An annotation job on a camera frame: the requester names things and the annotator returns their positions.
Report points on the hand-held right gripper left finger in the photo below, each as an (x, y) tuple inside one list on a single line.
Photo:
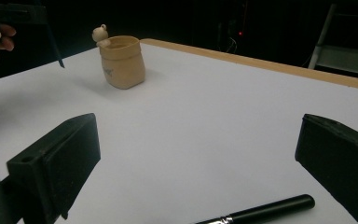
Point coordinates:
[(68, 155)]

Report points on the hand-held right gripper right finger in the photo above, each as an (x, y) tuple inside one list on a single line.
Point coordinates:
[(341, 161)]

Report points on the thin dark pencil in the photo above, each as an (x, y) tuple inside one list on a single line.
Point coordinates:
[(56, 46)]

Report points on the black makeup brush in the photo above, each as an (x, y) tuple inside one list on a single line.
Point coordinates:
[(273, 208)]

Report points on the beige cup with bear figure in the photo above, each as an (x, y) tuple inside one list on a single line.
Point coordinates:
[(122, 65)]

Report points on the white table sheet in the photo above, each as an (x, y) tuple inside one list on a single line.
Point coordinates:
[(199, 124)]

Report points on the white metal stand frame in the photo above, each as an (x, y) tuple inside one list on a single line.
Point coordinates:
[(348, 57)]

